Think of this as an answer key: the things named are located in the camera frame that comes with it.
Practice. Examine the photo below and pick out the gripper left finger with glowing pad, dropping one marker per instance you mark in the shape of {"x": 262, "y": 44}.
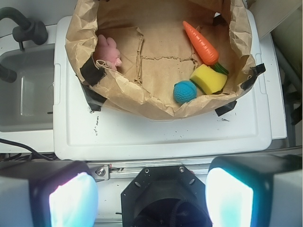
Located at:
{"x": 47, "y": 194}

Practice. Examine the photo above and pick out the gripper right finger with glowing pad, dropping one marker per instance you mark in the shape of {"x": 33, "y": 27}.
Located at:
{"x": 255, "y": 191}

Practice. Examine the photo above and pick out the blue crocheted ball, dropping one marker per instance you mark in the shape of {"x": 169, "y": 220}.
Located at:
{"x": 184, "y": 91}

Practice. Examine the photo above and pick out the white plastic bin lid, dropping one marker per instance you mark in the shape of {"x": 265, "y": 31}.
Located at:
{"x": 107, "y": 135}

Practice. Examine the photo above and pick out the grey sink basin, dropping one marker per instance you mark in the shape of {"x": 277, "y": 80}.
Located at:
{"x": 27, "y": 103}

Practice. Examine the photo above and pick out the yellow sponge with green back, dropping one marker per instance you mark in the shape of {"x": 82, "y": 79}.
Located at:
{"x": 208, "y": 80}

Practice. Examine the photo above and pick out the orange plastic toy carrot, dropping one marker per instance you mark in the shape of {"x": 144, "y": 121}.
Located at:
{"x": 205, "y": 50}

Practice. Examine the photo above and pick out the pink plush bunny toy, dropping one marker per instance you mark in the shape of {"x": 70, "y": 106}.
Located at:
{"x": 106, "y": 50}

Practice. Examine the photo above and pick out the crumpled brown paper bag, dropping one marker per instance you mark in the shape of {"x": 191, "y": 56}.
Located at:
{"x": 156, "y": 53}

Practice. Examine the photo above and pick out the dark grey sink faucet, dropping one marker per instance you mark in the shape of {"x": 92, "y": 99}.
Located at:
{"x": 28, "y": 29}

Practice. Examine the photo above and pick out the aluminium extrusion rail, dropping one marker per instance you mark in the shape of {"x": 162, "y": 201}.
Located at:
{"x": 105, "y": 170}

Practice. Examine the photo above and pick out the black octagonal mount plate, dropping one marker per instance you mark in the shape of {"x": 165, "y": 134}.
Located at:
{"x": 165, "y": 196}

